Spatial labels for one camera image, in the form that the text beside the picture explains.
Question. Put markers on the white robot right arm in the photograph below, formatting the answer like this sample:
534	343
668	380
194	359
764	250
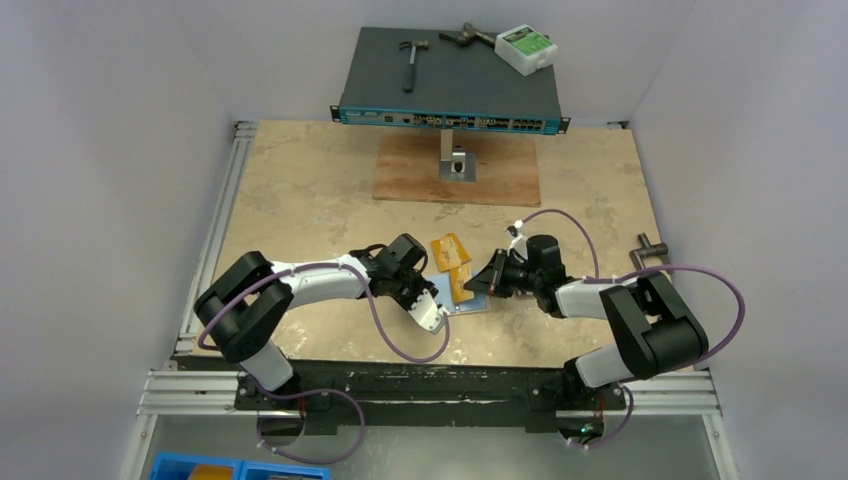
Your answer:
653	328

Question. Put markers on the gold VIP credit card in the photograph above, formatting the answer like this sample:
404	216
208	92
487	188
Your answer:
458	277

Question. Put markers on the aluminium frame rail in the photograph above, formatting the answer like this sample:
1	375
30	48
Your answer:
303	192

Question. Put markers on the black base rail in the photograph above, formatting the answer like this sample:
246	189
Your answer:
331	394

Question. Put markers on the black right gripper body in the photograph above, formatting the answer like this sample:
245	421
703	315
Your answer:
499	273

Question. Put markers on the blue plastic bin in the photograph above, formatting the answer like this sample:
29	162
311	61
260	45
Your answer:
185	466

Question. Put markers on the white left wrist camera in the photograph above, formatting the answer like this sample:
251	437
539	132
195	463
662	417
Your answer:
427	313

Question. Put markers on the metal stand base bracket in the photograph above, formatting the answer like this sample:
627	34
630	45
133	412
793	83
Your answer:
456	164

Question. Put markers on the blue network switch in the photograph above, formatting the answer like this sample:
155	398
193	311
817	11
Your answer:
457	88

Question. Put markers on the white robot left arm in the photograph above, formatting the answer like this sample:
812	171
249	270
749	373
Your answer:
241	310

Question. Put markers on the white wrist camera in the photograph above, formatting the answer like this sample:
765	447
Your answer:
427	313
518	240

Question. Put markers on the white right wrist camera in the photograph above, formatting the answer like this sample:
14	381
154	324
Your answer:
518	240

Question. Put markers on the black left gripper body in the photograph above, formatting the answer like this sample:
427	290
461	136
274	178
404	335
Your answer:
408	287

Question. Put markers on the brown plywood board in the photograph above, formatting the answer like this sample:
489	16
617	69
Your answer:
484	170

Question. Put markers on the small hammer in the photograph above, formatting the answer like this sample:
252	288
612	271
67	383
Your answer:
413	46

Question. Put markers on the white green box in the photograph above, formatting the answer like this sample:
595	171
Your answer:
525	49

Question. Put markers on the dark pliers tool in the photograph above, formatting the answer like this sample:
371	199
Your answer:
468	36

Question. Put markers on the metal door handle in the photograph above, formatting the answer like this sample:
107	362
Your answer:
648	250

